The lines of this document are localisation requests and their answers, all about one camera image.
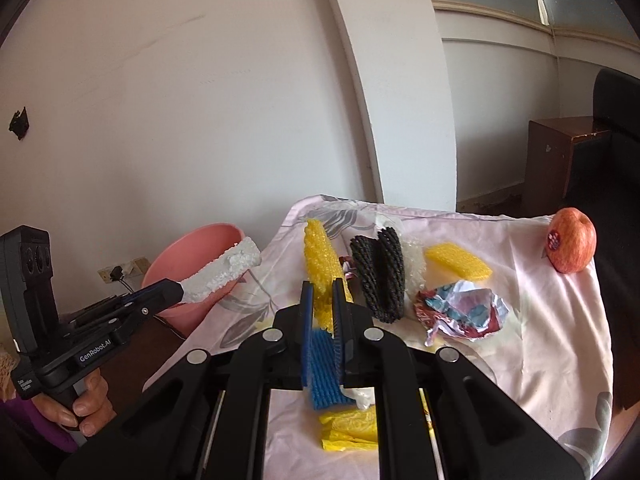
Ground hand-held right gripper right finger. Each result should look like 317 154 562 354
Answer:
332 278 586 480

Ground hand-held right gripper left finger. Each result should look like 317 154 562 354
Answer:
56 281 316 480

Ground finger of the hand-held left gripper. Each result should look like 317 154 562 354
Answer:
131 280 187 313

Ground pink plastic basin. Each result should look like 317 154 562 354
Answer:
141 223 247 338

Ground blue foam fruit net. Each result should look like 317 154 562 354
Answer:
301 330 357 412

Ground white foam fruit net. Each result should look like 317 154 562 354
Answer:
180 237 262 306
372 215 428 291

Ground black foam fruit net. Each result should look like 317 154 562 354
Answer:
348 227 407 325

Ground long yellow foam net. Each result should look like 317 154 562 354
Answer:
303 218 351 333

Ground foil wrapper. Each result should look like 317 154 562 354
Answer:
412 280 510 347

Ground person's left hand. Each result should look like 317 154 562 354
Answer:
37 367 117 436

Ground white plastic scrap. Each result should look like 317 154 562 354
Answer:
340 385 376 411

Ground yellow plastic bag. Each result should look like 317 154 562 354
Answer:
318 405 379 453

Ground short yellow foam net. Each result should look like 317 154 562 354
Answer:
424 242 493 281

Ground floral pink cloth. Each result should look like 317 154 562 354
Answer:
142 194 613 480

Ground red apple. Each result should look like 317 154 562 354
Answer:
545 207 597 275

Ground brown wooden cabinet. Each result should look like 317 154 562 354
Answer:
522 116 611 216

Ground black chair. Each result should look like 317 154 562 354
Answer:
565 67 640 271

